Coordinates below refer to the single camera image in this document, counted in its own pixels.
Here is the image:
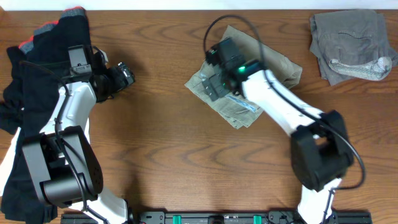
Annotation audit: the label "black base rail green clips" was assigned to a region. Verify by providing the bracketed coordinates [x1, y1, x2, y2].
[60, 210, 373, 224]

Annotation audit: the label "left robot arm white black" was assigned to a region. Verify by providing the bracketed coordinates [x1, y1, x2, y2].
[22, 62, 134, 223]

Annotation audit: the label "white garment under pile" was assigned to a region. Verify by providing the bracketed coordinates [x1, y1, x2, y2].
[0, 128, 21, 196]

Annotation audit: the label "folded grey shorts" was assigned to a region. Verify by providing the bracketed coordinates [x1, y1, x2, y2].
[310, 9, 397, 86]

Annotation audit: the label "black garment with red-grey trim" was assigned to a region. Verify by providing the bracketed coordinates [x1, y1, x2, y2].
[1, 7, 91, 223]

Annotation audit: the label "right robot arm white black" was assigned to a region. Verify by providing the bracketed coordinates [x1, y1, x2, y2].
[196, 60, 357, 223]

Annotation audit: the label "khaki shorts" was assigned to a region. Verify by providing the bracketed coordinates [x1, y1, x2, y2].
[185, 26, 302, 129]

